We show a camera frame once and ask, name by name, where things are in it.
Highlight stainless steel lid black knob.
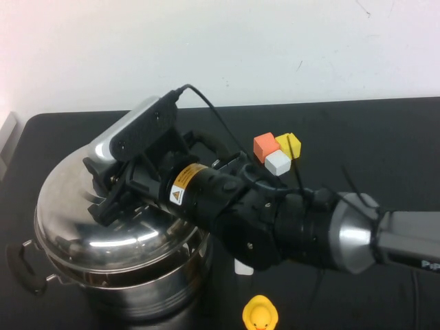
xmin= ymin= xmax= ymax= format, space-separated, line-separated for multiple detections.
xmin=34 ymin=143 xmax=209 ymax=274

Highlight orange foam cube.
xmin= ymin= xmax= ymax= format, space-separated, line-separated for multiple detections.
xmin=253 ymin=132 xmax=281 ymax=163

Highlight stainless steel pot black handles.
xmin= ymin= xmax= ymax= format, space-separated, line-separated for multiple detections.
xmin=5 ymin=130 xmax=230 ymax=322

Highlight black camera cable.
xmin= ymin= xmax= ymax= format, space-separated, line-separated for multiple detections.
xmin=173 ymin=83 xmax=289 ymax=193

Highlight grey wall fixture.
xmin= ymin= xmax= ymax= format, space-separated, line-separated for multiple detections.
xmin=0 ymin=111 xmax=19 ymax=182

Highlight yellow rubber duck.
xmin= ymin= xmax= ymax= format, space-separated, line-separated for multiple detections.
xmin=241 ymin=294 xmax=278 ymax=330

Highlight yellow foam cube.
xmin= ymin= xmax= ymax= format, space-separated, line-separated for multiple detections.
xmin=274 ymin=132 xmax=302 ymax=160

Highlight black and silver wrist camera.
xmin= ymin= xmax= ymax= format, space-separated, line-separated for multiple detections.
xmin=91 ymin=91 xmax=190 ymax=162

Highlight black zip tie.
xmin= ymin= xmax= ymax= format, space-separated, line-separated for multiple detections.
xmin=340 ymin=164 xmax=383 ymax=223
xmin=286 ymin=133 xmax=307 ymax=202

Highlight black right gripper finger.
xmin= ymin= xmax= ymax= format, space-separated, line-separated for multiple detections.
xmin=83 ymin=156 xmax=130 ymax=197
xmin=87 ymin=187 xmax=145 ymax=228

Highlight white plug charger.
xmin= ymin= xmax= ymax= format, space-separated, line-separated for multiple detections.
xmin=234 ymin=257 xmax=254 ymax=276

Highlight white foam cube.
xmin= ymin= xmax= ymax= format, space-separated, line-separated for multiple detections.
xmin=264 ymin=149 xmax=292 ymax=177

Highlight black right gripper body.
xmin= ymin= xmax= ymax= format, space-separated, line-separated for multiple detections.
xmin=126 ymin=151 xmax=221 ymax=221

